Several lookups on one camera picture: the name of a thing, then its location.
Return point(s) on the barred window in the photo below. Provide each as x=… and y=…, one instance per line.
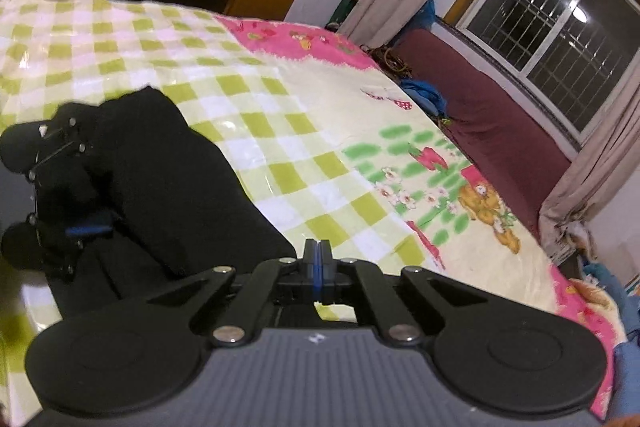
x=550, y=42

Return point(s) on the green white checked sheet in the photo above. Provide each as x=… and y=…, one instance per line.
x=150, y=42

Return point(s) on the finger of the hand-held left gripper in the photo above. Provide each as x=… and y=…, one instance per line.
x=90, y=230
x=60, y=142

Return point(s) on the blue bag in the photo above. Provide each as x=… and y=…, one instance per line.
x=427, y=14

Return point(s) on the blue cloth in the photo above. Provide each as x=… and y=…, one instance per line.
x=615, y=292
x=425, y=94

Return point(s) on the green red bag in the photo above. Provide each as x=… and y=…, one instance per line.
x=350, y=4

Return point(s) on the black pants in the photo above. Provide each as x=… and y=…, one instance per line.
x=175, y=187

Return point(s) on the stack of papers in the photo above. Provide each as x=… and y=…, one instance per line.
x=565, y=247

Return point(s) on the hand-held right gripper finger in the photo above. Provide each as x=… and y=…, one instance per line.
x=313, y=264
x=323, y=264

